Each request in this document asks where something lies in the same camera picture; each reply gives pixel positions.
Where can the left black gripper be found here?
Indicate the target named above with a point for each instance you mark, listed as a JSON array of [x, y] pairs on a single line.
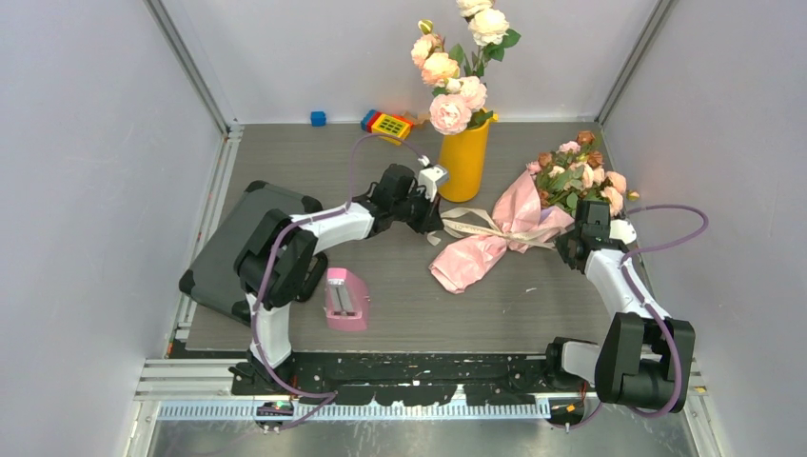
[[430, 219]]

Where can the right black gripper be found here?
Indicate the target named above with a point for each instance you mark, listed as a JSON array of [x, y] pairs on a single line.
[[562, 244]]

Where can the pink flower bouquet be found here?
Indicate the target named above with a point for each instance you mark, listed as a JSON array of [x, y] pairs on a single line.
[[561, 178]]

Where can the beige ribbon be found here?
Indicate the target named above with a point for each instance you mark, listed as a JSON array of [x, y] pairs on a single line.
[[465, 222]]

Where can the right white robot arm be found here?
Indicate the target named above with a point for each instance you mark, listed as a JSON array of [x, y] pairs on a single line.
[[644, 361]]

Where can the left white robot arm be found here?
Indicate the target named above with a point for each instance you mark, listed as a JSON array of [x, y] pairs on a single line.
[[273, 265]]

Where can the yellow vase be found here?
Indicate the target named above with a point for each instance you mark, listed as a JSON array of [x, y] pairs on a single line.
[[463, 156]]

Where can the peach roses in vase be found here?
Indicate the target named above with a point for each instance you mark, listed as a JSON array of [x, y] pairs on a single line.
[[455, 75]]

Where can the yellow toy block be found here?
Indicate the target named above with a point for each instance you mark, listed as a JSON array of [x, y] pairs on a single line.
[[395, 127]]

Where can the pink toy toaster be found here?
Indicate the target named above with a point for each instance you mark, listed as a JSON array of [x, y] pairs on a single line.
[[347, 301]]

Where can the blue cube block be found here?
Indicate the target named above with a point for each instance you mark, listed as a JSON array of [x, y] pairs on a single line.
[[318, 118]]

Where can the black hard case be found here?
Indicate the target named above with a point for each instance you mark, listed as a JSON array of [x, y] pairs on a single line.
[[211, 280]]

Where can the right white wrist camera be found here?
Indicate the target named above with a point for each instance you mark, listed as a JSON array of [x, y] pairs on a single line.
[[623, 230]]

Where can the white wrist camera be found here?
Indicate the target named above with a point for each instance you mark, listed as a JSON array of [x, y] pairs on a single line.
[[430, 178], [623, 230]]

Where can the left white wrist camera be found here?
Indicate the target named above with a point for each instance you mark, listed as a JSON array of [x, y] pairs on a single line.
[[430, 178]]

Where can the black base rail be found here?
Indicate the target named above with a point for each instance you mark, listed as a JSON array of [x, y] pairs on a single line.
[[408, 379]]

